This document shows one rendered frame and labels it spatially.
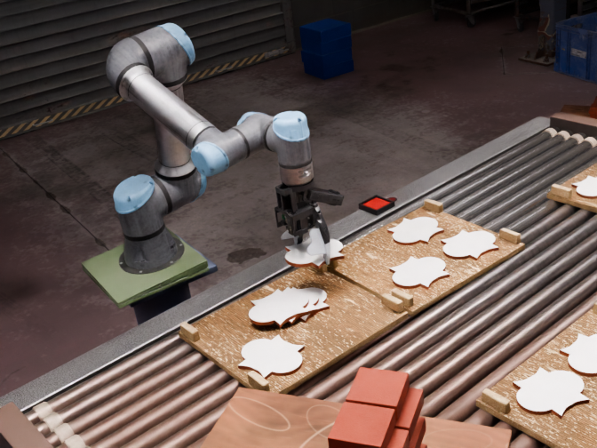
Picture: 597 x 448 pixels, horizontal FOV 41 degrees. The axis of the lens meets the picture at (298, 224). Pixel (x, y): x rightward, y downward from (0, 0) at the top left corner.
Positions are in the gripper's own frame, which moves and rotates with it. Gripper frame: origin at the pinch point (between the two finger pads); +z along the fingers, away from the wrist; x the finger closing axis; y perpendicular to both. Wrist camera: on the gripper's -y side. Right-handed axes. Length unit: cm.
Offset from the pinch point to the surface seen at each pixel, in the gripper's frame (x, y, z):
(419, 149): -203, -228, 107
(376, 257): -1.9, -20.4, 11.2
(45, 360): -166, 33, 105
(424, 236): 0.6, -35.3, 10.3
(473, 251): 15.5, -38.0, 10.2
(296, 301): 3.3, 9.1, 8.0
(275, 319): 5.8, 16.8, 8.0
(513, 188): -4, -77, 14
